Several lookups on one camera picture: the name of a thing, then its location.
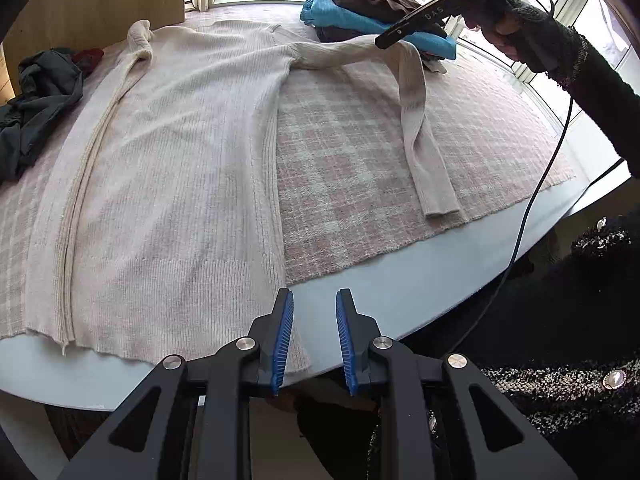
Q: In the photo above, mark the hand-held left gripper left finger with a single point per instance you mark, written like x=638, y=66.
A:
x=282, y=340

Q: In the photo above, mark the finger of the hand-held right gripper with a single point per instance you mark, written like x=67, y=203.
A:
x=425, y=17

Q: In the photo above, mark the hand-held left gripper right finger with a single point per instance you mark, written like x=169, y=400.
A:
x=346, y=340

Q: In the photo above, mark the cream knit cardigan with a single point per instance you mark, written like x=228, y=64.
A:
x=175, y=185

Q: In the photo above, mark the person's right forearm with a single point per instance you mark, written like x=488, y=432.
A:
x=600, y=85

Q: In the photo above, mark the stack of folded clothes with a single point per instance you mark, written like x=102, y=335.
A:
x=340, y=15

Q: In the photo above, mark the person's right hand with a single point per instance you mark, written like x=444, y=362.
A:
x=507, y=35

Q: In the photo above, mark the white folded garment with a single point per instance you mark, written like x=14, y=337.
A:
x=436, y=66

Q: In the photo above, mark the pink plaid blanket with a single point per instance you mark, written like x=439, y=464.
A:
x=360, y=160

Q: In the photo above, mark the person's black tweed jacket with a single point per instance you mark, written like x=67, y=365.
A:
x=550, y=335

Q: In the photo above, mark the dark red garment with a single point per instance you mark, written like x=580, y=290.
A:
x=90, y=60

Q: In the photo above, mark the dark grey garment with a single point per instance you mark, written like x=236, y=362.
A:
x=35, y=110

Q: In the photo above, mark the pine plank panel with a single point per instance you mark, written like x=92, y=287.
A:
x=6, y=75

